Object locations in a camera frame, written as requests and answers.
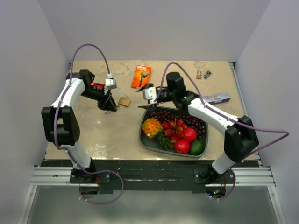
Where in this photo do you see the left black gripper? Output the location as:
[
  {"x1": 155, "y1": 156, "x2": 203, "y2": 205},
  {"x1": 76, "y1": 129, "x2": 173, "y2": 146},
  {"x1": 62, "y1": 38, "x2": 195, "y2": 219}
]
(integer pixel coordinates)
[{"x1": 81, "y1": 85, "x2": 117, "y2": 112}]

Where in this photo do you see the black key bunch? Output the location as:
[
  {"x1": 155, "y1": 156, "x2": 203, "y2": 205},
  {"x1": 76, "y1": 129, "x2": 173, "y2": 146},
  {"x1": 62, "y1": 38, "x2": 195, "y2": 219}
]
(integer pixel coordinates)
[{"x1": 204, "y1": 70, "x2": 212, "y2": 79}]

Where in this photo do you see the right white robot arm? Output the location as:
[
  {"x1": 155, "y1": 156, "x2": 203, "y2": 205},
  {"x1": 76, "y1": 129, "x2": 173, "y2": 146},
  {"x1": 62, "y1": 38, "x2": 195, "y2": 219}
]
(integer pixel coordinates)
[{"x1": 140, "y1": 72, "x2": 259, "y2": 183}]

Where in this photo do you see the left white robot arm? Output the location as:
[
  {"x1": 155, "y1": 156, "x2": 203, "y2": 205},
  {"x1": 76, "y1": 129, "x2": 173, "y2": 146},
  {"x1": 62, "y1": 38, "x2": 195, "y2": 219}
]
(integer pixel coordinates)
[{"x1": 41, "y1": 70, "x2": 117, "y2": 183}]

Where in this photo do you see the large brass padlock centre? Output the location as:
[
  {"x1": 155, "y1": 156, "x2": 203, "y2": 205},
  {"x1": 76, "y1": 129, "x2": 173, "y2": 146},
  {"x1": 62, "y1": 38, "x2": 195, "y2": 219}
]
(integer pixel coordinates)
[{"x1": 118, "y1": 95, "x2": 131, "y2": 107}]

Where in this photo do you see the grey fruit tray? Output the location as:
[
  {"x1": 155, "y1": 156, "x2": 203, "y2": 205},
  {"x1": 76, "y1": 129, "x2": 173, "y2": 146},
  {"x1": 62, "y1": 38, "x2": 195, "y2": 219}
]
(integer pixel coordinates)
[{"x1": 139, "y1": 107, "x2": 208, "y2": 158}]

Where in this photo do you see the orange razor box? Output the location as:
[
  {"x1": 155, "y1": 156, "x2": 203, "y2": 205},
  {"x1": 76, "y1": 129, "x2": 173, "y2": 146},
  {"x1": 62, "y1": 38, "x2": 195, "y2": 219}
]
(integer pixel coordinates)
[{"x1": 131, "y1": 65, "x2": 152, "y2": 89}]

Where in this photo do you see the red toothpaste box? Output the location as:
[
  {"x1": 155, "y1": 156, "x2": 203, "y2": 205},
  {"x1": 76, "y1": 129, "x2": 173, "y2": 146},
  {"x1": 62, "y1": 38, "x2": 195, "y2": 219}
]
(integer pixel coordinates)
[{"x1": 91, "y1": 82, "x2": 105, "y2": 90}]

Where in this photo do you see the dark red grapes bunch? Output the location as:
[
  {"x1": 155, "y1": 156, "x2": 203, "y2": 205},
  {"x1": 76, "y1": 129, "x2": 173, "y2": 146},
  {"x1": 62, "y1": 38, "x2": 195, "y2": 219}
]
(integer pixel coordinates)
[{"x1": 149, "y1": 110, "x2": 206, "y2": 139}]

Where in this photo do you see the orange horned melon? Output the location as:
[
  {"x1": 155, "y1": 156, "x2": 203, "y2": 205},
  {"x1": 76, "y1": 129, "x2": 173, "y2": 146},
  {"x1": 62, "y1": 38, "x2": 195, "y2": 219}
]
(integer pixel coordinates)
[{"x1": 142, "y1": 118, "x2": 163, "y2": 139}]

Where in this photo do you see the green pineapple leaf top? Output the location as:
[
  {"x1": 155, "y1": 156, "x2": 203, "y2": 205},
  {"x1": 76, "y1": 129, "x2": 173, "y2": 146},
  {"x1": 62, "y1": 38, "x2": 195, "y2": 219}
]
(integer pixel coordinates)
[{"x1": 155, "y1": 132, "x2": 174, "y2": 149}]

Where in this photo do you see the upper red pomegranate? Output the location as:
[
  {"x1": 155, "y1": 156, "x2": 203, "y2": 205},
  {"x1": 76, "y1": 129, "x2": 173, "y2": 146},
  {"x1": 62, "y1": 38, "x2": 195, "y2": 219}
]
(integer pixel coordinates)
[{"x1": 183, "y1": 127, "x2": 197, "y2": 142}]

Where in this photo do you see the red pomegranate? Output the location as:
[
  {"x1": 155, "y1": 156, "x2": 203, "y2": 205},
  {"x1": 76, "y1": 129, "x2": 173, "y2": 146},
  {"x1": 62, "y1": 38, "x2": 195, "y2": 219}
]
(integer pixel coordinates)
[
  {"x1": 183, "y1": 127, "x2": 197, "y2": 142},
  {"x1": 174, "y1": 139, "x2": 190, "y2": 154}
]

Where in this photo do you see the lower red pomegranate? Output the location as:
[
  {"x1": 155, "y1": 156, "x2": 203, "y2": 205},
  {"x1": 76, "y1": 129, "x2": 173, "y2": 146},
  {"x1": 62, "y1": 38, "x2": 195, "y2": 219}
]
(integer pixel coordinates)
[{"x1": 174, "y1": 139, "x2": 190, "y2": 154}]

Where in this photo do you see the purple toothpaste box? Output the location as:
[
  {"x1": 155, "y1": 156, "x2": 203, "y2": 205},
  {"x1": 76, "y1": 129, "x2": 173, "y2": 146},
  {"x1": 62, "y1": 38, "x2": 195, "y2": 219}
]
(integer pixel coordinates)
[{"x1": 202, "y1": 92, "x2": 231, "y2": 105}]

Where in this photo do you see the green avocado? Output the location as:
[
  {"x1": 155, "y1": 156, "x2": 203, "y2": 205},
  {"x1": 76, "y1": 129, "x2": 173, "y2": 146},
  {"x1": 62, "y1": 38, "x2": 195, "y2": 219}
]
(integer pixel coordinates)
[{"x1": 189, "y1": 139, "x2": 204, "y2": 155}]

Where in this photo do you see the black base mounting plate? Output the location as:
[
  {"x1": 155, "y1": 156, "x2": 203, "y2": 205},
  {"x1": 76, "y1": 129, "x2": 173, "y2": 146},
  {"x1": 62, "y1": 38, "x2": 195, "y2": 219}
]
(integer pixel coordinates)
[{"x1": 69, "y1": 160, "x2": 235, "y2": 195}]

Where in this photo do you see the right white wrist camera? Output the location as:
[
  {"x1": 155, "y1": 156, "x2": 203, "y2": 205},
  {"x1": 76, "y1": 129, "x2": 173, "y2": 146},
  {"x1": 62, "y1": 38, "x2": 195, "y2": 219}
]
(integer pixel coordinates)
[{"x1": 142, "y1": 87, "x2": 157, "y2": 105}]

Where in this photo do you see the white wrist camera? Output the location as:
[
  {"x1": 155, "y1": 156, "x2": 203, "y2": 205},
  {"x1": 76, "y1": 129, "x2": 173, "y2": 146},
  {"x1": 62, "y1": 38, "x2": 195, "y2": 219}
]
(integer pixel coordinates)
[
  {"x1": 142, "y1": 87, "x2": 157, "y2": 105},
  {"x1": 105, "y1": 74, "x2": 117, "y2": 90}
]

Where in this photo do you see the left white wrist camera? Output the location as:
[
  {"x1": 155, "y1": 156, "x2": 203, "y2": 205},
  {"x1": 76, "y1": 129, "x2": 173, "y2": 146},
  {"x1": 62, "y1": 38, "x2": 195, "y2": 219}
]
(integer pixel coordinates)
[{"x1": 105, "y1": 74, "x2": 117, "y2": 90}]

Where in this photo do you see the aluminium frame rail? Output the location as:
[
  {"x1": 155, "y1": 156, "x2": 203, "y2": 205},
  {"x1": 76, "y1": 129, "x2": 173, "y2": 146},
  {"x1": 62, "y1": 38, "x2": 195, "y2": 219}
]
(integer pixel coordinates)
[{"x1": 29, "y1": 167, "x2": 275, "y2": 186}]

